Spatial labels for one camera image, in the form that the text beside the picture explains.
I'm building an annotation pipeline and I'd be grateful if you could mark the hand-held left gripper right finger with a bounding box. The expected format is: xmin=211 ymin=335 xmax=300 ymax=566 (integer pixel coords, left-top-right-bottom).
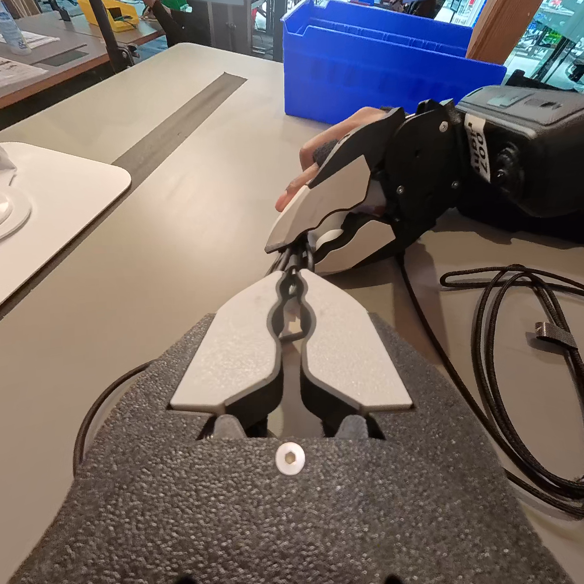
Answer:
xmin=296 ymin=269 xmax=414 ymax=433

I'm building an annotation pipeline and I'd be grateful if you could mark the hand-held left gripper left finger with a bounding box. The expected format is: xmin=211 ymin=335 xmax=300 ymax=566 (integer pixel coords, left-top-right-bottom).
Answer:
xmin=170 ymin=270 xmax=289 ymax=429

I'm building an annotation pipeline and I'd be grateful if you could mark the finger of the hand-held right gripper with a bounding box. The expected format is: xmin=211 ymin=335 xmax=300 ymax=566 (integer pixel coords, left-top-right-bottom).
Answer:
xmin=314 ymin=214 xmax=398 ymax=276
xmin=265 ymin=107 xmax=407 ymax=254

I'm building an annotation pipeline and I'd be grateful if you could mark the black braided usb-c cable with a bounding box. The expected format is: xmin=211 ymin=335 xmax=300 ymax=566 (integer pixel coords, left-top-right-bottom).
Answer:
xmin=399 ymin=253 xmax=584 ymax=518

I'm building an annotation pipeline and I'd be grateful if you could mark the person's right forearm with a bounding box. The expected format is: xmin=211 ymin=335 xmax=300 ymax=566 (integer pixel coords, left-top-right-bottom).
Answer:
xmin=456 ymin=205 xmax=584 ymax=243

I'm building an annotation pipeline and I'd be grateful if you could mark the person's right hand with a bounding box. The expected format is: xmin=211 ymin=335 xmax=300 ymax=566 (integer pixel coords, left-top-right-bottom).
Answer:
xmin=275 ymin=106 xmax=394 ymax=214

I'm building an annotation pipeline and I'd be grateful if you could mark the large blue plastic bin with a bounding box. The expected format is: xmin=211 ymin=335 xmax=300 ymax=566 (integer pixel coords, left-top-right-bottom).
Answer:
xmin=280 ymin=0 xmax=508 ymax=127

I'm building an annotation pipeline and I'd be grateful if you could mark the wooden support beam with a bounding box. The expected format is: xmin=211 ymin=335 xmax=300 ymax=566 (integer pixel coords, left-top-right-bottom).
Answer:
xmin=465 ymin=0 xmax=544 ymax=63

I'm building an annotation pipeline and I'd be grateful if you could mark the white metal stand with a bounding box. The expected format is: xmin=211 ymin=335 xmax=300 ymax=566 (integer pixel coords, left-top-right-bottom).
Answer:
xmin=0 ymin=141 xmax=133 ymax=307

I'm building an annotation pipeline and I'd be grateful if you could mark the black tripod pole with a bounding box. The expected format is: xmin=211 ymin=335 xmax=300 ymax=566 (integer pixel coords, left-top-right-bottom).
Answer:
xmin=88 ymin=0 xmax=138 ymax=75

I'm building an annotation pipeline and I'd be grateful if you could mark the yellow plastic bin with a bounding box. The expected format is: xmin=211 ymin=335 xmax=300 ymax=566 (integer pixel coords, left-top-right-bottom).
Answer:
xmin=77 ymin=0 xmax=138 ymax=33

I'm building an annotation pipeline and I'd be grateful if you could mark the wood-edged grey table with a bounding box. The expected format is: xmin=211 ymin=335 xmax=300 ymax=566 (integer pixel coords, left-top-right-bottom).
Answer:
xmin=0 ymin=9 xmax=166 ymax=111

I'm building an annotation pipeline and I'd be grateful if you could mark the white bottle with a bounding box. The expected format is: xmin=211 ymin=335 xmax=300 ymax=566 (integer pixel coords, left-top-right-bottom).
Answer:
xmin=0 ymin=0 xmax=33 ymax=56

